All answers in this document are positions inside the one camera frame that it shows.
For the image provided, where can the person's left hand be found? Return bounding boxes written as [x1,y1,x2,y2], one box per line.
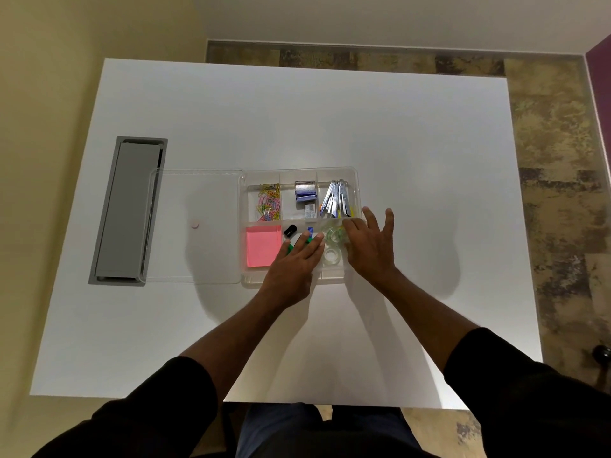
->
[256,233,326,311]

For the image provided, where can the person's right hand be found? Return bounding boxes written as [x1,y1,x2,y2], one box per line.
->
[341,206,399,288]

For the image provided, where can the person's right forearm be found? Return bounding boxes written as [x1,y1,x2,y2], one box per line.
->
[368,269,480,373]

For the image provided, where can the person's left forearm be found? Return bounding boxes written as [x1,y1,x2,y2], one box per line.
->
[179,293,306,403]

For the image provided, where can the clear plastic organizer tray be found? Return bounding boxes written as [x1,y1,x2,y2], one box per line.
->
[242,167,362,288]

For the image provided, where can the pink sticky note pad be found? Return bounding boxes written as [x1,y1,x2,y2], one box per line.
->
[245,225,284,268]

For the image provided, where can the purple staple box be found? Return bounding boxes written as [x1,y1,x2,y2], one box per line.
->
[294,180,319,204]

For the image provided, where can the pile of coloured paper clips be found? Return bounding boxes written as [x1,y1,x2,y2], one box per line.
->
[257,183,283,223]

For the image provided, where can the clear plastic tray lid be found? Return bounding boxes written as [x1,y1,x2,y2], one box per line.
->
[143,169,248,285]

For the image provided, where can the person's legs in blue jeans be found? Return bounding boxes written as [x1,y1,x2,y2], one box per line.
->
[235,402,423,458]

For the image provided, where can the grey table cable hatch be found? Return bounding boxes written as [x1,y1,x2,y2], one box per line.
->
[88,135,168,287]

